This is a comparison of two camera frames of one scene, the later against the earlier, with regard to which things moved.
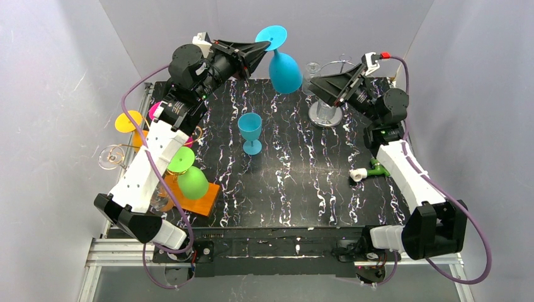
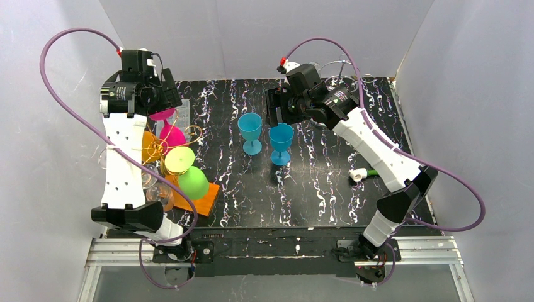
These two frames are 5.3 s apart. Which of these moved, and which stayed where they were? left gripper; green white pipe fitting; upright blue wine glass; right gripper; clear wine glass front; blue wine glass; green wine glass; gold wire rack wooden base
Moved: blue wine glass; left gripper; right gripper
Stayed: green wine glass; upright blue wine glass; clear wine glass front; gold wire rack wooden base; green white pipe fitting
